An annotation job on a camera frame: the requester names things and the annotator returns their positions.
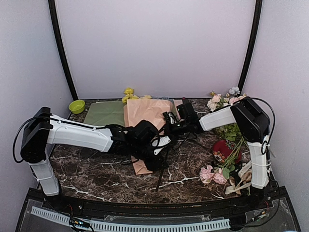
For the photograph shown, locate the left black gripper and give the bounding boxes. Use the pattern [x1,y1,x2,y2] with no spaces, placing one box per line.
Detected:
[130,141,169,171]

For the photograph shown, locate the green wrapping paper sheet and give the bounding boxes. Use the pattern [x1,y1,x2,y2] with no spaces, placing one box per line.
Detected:
[84,101,125,126]

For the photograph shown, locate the left black frame post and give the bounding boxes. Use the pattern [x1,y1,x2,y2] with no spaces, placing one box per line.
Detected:
[48,0,79,101]

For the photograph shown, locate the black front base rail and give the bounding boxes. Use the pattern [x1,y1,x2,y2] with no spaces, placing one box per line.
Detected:
[26,187,290,219]

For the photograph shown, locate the beige wrapping paper sheet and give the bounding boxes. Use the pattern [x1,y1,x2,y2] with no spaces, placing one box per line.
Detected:
[123,98,177,176]

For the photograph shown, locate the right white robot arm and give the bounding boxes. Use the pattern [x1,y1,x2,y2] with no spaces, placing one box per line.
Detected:
[164,97,272,189]

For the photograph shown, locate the bunch of fake flowers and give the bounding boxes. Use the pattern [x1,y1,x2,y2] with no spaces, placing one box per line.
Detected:
[206,86,249,143]

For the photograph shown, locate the right black frame post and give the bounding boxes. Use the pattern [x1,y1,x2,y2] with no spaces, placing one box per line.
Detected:
[238,0,263,93]

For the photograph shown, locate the green plastic bowl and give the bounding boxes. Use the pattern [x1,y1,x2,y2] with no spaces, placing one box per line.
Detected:
[69,100,85,114]

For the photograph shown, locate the white slotted cable duct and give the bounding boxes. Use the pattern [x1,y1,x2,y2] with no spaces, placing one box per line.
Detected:
[30,206,230,232]

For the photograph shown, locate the blue fake flower stem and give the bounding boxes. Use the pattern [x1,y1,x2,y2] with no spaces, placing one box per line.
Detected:
[159,96,174,102]

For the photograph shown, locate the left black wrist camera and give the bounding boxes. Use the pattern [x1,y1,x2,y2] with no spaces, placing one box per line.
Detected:
[134,120,158,145]

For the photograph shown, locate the bright yellow flower stem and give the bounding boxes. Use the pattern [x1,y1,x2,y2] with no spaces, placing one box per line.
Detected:
[122,87,139,104]

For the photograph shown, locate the dark brown ribbon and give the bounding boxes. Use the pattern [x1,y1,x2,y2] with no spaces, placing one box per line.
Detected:
[155,135,208,193]

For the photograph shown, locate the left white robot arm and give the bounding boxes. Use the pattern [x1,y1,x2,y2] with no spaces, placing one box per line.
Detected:
[20,107,171,211]

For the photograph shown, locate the pink fake flower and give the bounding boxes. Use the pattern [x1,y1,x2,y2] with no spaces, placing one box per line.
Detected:
[199,139,244,186]

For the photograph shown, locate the pink wrapping paper stack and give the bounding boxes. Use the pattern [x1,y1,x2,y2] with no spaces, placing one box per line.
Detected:
[173,99,183,109]

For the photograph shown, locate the black frame post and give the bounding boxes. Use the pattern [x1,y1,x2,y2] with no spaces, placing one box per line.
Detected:
[238,0,263,93]
[48,0,79,101]

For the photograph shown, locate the pale yellow flower stem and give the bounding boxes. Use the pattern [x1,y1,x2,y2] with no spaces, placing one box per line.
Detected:
[140,95,152,100]

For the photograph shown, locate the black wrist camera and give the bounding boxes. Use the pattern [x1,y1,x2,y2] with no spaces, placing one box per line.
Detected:
[134,120,158,145]
[176,102,198,122]

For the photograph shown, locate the red floral tin lid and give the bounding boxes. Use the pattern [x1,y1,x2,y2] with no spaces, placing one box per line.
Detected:
[212,140,236,163]

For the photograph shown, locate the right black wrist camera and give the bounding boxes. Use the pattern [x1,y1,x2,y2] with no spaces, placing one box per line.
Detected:
[176,102,198,122]

